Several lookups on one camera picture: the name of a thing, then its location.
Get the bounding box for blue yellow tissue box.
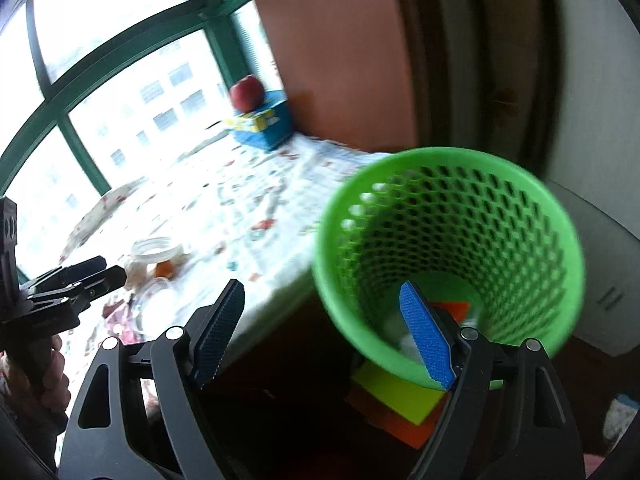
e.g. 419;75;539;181
226;90;294;152

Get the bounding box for cartoon print bed sheet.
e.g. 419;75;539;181
54;131;392;441

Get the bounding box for patterned cloth on floor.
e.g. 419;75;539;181
603;393;639;445

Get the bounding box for pink snack wrapper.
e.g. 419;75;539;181
102;299;143;344

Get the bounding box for green perforated trash basket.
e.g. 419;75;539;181
312;148;586;389

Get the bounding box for orange snack wrapper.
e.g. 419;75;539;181
153;257;182;280

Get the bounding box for person left hand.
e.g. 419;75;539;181
1;335;70;418

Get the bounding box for yellow sticky paper sheet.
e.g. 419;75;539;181
352;361;445;426

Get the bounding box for green window frame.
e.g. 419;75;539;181
0;0;256;281

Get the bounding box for red apple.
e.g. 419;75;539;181
229;75;266;114

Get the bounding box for brown wooden cabinet panel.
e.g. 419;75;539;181
254;0;418;152

